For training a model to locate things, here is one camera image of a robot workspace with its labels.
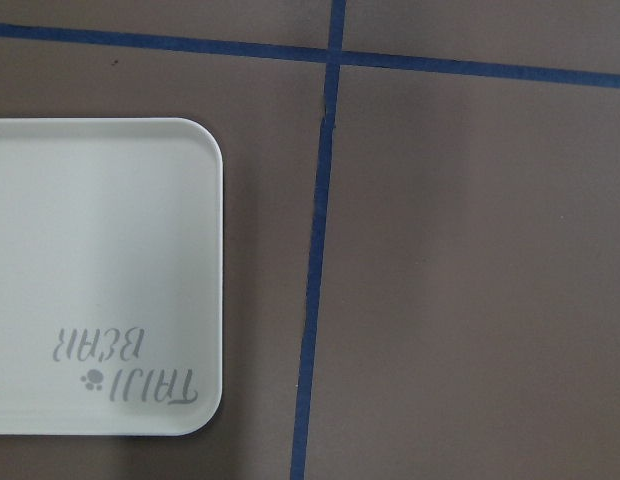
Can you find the cream bear tray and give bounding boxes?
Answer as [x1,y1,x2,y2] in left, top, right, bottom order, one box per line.
[0,118,223,436]

